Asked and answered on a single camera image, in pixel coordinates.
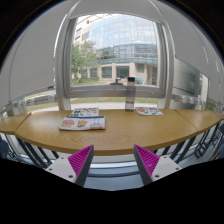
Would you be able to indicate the colourful booklet right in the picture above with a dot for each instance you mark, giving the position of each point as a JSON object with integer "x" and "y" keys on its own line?
{"x": 148, "y": 111}

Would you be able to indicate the colourful booklet behind towel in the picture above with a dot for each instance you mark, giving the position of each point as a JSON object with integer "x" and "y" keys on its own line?
{"x": 85, "y": 112}

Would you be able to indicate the wooden side table left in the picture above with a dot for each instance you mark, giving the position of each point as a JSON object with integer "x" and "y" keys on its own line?
{"x": 11, "y": 124}

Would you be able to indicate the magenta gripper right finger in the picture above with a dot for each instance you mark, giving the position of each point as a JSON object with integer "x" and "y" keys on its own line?
{"x": 153, "y": 167}

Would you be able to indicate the wooden side table right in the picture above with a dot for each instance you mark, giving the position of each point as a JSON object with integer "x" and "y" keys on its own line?
{"x": 202, "y": 120}

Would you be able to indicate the white window frame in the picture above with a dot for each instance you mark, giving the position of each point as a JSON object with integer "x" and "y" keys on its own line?
{"x": 102, "y": 43}

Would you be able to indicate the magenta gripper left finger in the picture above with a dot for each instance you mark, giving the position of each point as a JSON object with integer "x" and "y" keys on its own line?
{"x": 74, "y": 168}

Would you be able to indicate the colourful towel front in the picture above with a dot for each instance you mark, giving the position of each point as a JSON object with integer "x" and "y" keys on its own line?
{"x": 82, "y": 123}

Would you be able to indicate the clear water bottle black cap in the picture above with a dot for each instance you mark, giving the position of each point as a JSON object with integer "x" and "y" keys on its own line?
{"x": 130, "y": 94}

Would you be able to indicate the wooden side table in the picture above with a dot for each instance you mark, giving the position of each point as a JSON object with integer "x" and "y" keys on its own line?
{"x": 11, "y": 124}
{"x": 202, "y": 120}

